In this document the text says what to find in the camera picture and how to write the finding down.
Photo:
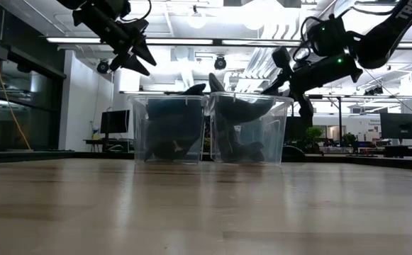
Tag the green potted plant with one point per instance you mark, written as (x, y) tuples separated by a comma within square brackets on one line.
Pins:
[(349, 138), (315, 134)]

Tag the black office chair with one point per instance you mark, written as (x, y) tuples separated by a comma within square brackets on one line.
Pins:
[(294, 154)]

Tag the yellow bottle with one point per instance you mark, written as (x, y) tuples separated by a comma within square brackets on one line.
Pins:
[(95, 134)]

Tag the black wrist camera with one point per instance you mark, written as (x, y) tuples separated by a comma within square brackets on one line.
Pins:
[(117, 8), (282, 56)]

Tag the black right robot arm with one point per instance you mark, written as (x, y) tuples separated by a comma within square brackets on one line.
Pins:
[(386, 39)]

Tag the black partition panel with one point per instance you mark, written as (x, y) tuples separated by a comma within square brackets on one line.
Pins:
[(294, 134)]

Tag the clear plastic bin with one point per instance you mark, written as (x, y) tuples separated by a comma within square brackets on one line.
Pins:
[(138, 141), (273, 141)]

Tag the black overhead camera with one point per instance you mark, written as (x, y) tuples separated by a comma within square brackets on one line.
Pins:
[(220, 63)]

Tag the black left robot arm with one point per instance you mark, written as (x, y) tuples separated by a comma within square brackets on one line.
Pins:
[(71, 3)]

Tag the cluttered office desk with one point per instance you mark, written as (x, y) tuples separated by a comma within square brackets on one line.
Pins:
[(351, 148)]

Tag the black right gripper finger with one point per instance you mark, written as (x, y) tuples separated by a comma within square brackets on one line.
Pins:
[(280, 85), (305, 110)]

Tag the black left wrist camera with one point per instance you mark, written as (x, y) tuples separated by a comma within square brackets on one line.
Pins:
[(117, 8)]

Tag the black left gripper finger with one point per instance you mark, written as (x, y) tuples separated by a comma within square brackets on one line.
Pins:
[(129, 63), (143, 49)]

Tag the black office desk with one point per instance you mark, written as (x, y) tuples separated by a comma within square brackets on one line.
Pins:
[(95, 140)]

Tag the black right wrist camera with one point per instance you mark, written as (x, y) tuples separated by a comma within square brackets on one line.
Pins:
[(282, 56)]

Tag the overhead frame light bar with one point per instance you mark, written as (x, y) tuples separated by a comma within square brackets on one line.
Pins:
[(191, 42)]

